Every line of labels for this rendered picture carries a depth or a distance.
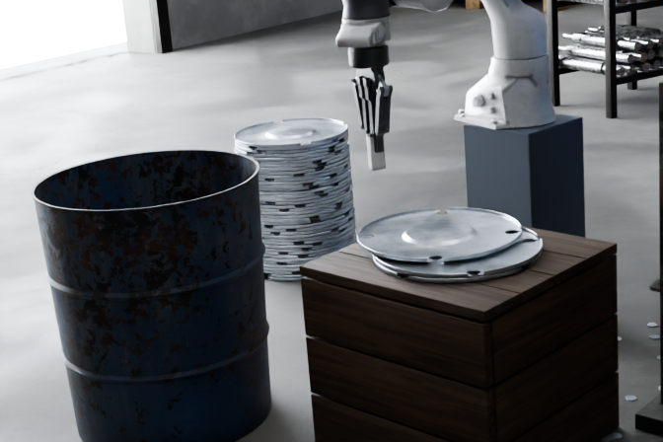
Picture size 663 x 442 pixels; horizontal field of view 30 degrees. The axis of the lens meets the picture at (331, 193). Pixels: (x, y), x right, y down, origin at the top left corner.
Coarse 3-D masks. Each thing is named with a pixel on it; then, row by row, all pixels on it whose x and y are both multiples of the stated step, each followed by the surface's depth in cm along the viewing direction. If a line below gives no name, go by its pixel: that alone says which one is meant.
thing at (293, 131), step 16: (256, 128) 322; (272, 128) 321; (288, 128) 317; (304, 128) 315; (320, 128) 316; (336, 128) 315; (256, 144) 303; (272, 144) 301; (288, 144) 300; (304, 144) 301
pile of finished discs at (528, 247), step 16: (528, 240) 217; (496, 256) 208; (512, 256) 207; (528, 256) 206; (400, 272) 206; (416, 272) 201; (432, 272) 202; (448, 272) 202; (464, 272) 201; (480, 272) 200; (496, 272) 200; (512, 272) 201
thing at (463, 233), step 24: (408, 216) 231; (432, 216) 229; (456, 216) 228; (480, 216) 227; (504, 216) 225; (360, 240) 219; (384, 240) 218; (408, 240) 216; (432, 240) 214; (456, 240) 214; (480, 240) 214; (504, 240) 213
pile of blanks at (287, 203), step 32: (256, 160) 304; (288, 160) 301; (320, 160) 306; (288, 192) 304; (320, 192) 306; (352, 192) 318; (288, 224) 306; (320, 224) 307; (352, 224) 316; (288, 256) 308; (320, 256) 311
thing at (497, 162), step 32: (480, 128) 261; (512, 128) 257; (544, 128) 255; (576, 128) 261; (480, 160) 263; (512, 160) 256; (544, 160) 256; (576, 160) 263; (480, 192) 265; (512, 192) 258; (544, 192) 257; (576, 192) 265; (544, 224) 259; (576, 224) 267
